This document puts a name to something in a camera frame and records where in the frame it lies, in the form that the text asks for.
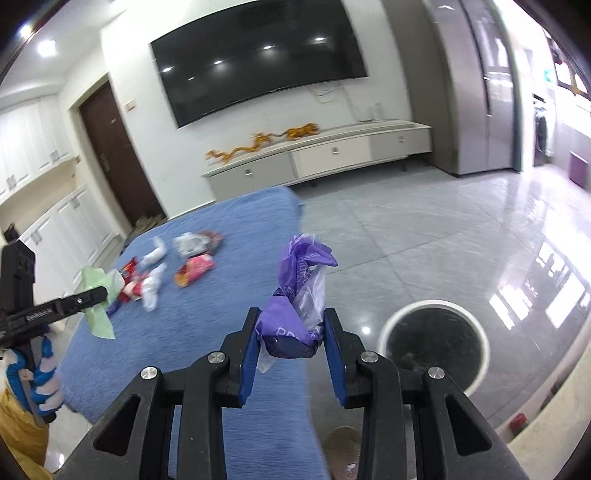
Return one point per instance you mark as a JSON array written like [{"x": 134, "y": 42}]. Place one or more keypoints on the white base cabinets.
[{"x": 74, "y": 226}]

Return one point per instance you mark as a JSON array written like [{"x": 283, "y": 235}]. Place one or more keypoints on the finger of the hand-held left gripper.
[{"x": 78, "y": 301}]

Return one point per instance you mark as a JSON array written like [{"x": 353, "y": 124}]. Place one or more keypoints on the pink and orange snack packet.
[{"x": 196, "y": 270}]

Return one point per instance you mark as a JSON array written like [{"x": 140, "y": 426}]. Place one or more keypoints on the wall light switch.
[{"x": 131, "y": 105}]

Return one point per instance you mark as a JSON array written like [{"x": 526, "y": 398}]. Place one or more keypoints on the clear and brown packet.
[{"x": 194, "y": 242}]

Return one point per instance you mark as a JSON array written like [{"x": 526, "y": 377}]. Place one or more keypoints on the golden tiger ornament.
[{"x": 302, "y": 131}]

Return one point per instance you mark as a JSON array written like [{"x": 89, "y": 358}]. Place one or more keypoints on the person's left hand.
[{"x": 46, "y": 392}]

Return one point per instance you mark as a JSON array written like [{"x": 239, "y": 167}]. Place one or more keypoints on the red snack wrapper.
[{"x": 128, "y": 277}]

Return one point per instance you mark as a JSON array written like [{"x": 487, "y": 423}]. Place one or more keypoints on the washing machine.
[{"x": 541, "y": 131}]

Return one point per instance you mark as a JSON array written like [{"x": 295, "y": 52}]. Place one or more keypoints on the white router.
[{"x": 376, "y": 112}]

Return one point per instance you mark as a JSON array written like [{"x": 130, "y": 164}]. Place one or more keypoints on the grey refrigerator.
[{"x": 489, "y": 115}]

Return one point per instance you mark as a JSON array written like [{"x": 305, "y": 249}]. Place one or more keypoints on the pair of beige shoes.
[{"x": 147, "y": 222}]

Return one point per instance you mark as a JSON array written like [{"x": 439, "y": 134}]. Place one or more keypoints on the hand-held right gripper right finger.
[{"x": 334, "y": 364}]

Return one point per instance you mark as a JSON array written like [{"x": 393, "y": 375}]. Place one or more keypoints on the white wall cabinets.
[{"x": 27, "y": 143}]

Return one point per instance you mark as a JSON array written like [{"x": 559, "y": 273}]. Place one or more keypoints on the white and grey TV cabinet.
[{"x": 332, "y": 150}]

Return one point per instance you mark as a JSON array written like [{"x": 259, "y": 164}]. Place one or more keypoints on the beige slipper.
[{"x": 340, "y": 450}]

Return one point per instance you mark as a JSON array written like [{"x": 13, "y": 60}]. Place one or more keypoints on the dark brown door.
[{"x": 120, "y": 157}]

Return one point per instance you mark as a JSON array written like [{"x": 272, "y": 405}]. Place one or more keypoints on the black wall television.
[{"x": 258, "y": 60}]

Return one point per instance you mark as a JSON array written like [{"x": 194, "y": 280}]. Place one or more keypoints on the purple stool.
[{"x": 581, "y": 170}]

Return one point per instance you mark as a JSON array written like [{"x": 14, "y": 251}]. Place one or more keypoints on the small red object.
[{"x": 519, "y": 421}]

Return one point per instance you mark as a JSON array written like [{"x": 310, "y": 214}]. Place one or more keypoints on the round white-rimmed trash bin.
[{"x": 434, "y": 341}]

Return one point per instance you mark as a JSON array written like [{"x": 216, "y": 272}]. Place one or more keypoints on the light green wrapper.
[{"x": 99, "y": 323}]

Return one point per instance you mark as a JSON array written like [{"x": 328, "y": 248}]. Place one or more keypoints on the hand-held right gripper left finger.
[{"x": 247, "y": 364}]

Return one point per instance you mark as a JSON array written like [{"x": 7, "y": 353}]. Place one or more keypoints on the yellow clothing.
[{"x": 21, "y": 438}]

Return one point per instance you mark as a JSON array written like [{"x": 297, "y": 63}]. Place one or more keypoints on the purple plastic wrapper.
[{"x": 281, "y": 323}]

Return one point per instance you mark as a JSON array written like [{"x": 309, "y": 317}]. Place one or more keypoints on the blue fluffy blanket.
[{"x": 231, "y": 286}]

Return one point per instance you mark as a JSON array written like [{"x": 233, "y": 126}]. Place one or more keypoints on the golden dragon ornament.
[{"x": 244, "y": 147}]

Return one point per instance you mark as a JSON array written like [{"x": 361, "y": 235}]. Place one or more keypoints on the white tissue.
[
  {"x": 152, "y": 288},
  {"x": 155, "y": 251}
]

